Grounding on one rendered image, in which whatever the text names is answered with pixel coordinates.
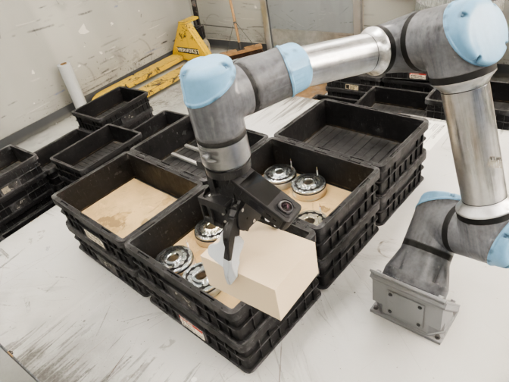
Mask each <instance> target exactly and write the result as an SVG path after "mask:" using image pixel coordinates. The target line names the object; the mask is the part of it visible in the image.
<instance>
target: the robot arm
mask: <svg viewBox="0 0 509 382"><path fill-rule="evenodd" d="M506 43H508V28H507V22H506V20H505V17H504V15H503V13H502V11H501V9H500V8H499V7H498V6H497V5H496V4H494V3H492V1H490V0H454V1H452V2H450V3H447V4H444V5H439V6H435V7H432V8H427V9H424V10H421V11H415V12H412V13H409V14H406V15H404V16H401V17H398V18H396V19H394V20H391V21H388V22H385V23H382V24H379V25H376V26H372V27H368V28H366V29H364V30H363V31H362V32H361V34H358V35H354V36H347V37H343V38H339V39H332V40H328V41H325V42H318V43H314V44H310V45H303V46H300V45H298V44H296V43H293V42H289V43H286V44H284V45H280V46H278V45H276V46H275V47H274V48H272V49H269V50H267V51H265V52H261V53H257V54H254V55H249V56H246V57H243V58H237V59H234V60H231V58H230V57H228V56H226V55H222V54H211V55H206V56H200V57H197V58H194V59H192V60H191V61H188V62H187V63H186V64H184V65H183V67H182V68H181V71H180V82H181V88H182V91H183V101H184V103H185V105H186V107H187V110H188V113H189V117H190V121H191V124H192V129H193V131H194V134H195V139H196V142H197V144H198V150H199V152H200V156H201V158H199V159H198V160H197V161H196V164H197V166H198V168H199V169H202V170H205V174H206V177H207V180H208V186H207V187H206V188H205V189H204V192H203V193H202V194H201V195H200V196H198V200H199V204H200V206H201V211H202V214H203V216H204V220H205V221H206V222H208V223H210V224H213V225H214V226H216V227H219V228H222V229H223V232H222V233H221V235H220V241H219V242H218V243H212V244H210V245H209V247H208V254H209V256H210V257H211V258H212V259H213V260H215V261H216V262H217V263H218V264H219V265H221V266H222V267H223V269H224V276H225V279H226V282H227V284H229V285H231V284H232V283H233V281H234V280H235V279H236V278H237V277H238V267H239V263H240V261H239V256H240V253H241V251H242V248H243V245H244V240H243V239H242V238H241V236H240V230H242V231H249V228H250V227H251V226H252V225H253V224H254V223H255V222H256V221H257V220H260V219H261V220H262V221H266V222H267V224H269V225H271V227H274V228H276V229H280V230H286V229H287V228H288V227H289V226H290V225H291V223H292V222H293V221H294V220H295V219H296V218H297V217H298V214H299V213H300V211H301V205H300V204H299V203H297V202H296V201H295V200H294V199H292V198H291V197H290V196H288V195H287V194H285V193H284V192H283V191H282V190H281V189H279V188H278V187H276V186H275V185H273V184H272V183H271V182H270V181H269V180H267V179H266V178H264V177H263V176H261V175H260V174H259V173H258V172H257V171H255V170H254V169H252V168H251V157H250V156H251V150H250V145H249V141H248V134H247V131H246V127H245V119H244V118H245V117H246V116H249V115H250V114H254V113H256V112H258V111H260V110H263V109H265V108H267V107H270V106H271V105H274V104H276V103H278V102H281V101H282V100H285V99H287V98H289V97H294V96H295V95H296V94H298V93H300V92H301V91H303V90H305V89H307V88H308V87H310V86H316V85H320V84H323V83H328V82H332V81H335V80H340V79H344V78H347V77H353V76H357V75H360V74H365V73H367V74H369V75H371V76H377V75H380V74H390V73H407V72H425V71H427V73H428V77H429V83H430V86H432V87H433V88H435V89H437V90H438V91H440V93H441V97H442V104H443V108H444V112H445V119H446V124H447V128H448V135H449V139H450V143H451V150H452V155H453V159H454V166H455V170H456V174H457V181H458V186H459V190H460V195H458V194H456V193H450V192H446V191H438V190H433V191H428V192H425V193H424V194H423V195H422V196H421V197H420V200H419V202H418V203H417V205H416V206H415V211H414V214H413V217H412V219H411V222H410V224H409V227H408V230H407V233H406V234H405V237H404V240H403V243H402V244H401V247H400V249H399V250H398V251H397V252H396V253H395V254H394V255H393V257H392V258H391V259H390V260H389V262H388V263H387V264H386V266H385V267H384V270H383V274H385V275H387V276H389V277H392V278H394V279H396V280H399V281H401V282H403V283H406V284H408V285H410V286H413V287H416V288H417V289H419V290H422V291H425V292H427V293H430V294H433V295H434V296H439V295H440V296H444V299H446V298H447V295H448V291H449V271H450V264H451V261H452V259H453V257H454V254H458V255H462V256H464V257H468V258H471V259H474V260H477V261H481V262H484V263H486V264H488V265H490V266H497V267H500V268H509V193H508V192H507V186H506V181H505V175H504V167H503V161H502V157H501V147H500V142H499V138H498V128H497V124H496V118H495V109H494V105H493V99H492V91H491V85H490V78H491V77H492V75H493V74H494V73H495V72H496V70H497V69H498V68H497V61H499V60H500V59H501V58H502V57H503V55H504V53H505V51H506V49H507V46H506V45H505V44H506ZM208 191H210V192H209V193H207V192H208ZM206 193H207V194H206ZM205 194H206V195H205ZM203 205H205V206H207V209H208V214H209V217H208V216H206V214H205V210H204V207H203Z"/></svg>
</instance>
